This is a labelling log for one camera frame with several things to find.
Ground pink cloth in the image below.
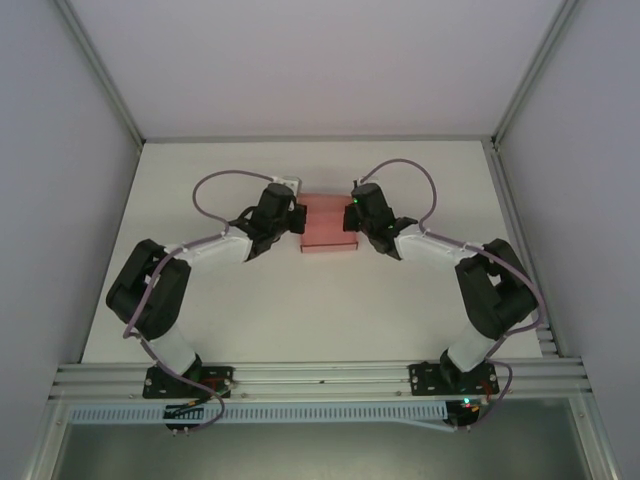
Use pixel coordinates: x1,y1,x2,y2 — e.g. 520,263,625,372
299,193,361,256

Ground aluminium table edge rail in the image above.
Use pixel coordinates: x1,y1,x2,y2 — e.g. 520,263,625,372
141,133,497,145

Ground aluminium table side rail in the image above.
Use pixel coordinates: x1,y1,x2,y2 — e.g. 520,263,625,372
486,141,559,358

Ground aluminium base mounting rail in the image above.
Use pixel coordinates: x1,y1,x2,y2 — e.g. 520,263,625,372
48,352,593,402

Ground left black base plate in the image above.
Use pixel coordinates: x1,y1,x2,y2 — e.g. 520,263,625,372
142,364,237,400

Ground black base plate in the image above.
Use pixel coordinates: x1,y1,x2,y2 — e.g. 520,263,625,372
142,364,237,400
408,360,502,397

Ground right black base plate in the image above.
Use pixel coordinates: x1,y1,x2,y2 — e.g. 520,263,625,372
408,360,502,397

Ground white slotted cable duct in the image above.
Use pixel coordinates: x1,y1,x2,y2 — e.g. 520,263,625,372
66,401,449,427

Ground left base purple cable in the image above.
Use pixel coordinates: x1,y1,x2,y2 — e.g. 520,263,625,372
163,378,227,437

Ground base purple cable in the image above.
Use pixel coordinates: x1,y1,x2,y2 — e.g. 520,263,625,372
451,358,515,434
163,378,227,437

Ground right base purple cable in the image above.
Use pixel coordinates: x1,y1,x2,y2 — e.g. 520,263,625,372
451,358,515,434

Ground aluminium frame post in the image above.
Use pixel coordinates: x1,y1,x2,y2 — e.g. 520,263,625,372
491,0,584,147
63,0,147,147

